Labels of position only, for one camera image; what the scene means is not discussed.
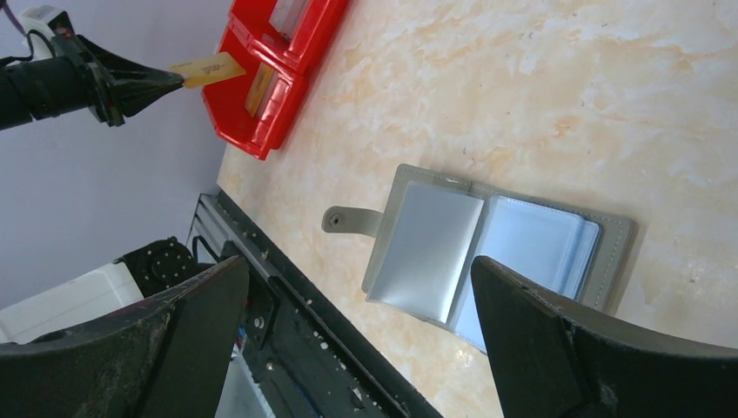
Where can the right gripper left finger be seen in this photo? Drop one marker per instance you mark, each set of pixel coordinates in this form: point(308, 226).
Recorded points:
point(164, 356)

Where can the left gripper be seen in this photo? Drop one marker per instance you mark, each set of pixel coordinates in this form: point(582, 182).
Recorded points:
point(68, 73)

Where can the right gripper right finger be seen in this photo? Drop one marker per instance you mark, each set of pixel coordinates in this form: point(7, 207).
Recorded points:
point(551, 356)

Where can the grey card holder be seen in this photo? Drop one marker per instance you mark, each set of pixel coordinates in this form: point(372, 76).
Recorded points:
point(434, 225)

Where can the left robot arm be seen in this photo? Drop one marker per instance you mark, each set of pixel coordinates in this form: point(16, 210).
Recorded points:
point(84, 298)

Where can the gold card in bin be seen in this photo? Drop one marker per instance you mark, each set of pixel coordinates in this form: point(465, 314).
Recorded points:
point(261, 87)

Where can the red plastic bin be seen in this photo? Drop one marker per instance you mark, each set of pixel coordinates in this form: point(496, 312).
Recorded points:
point(280, 45)

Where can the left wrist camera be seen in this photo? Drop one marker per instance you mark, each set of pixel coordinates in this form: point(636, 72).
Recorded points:
point(40, 24)

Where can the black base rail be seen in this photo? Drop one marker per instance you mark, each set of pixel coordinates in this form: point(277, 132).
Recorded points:
point(296, 354)

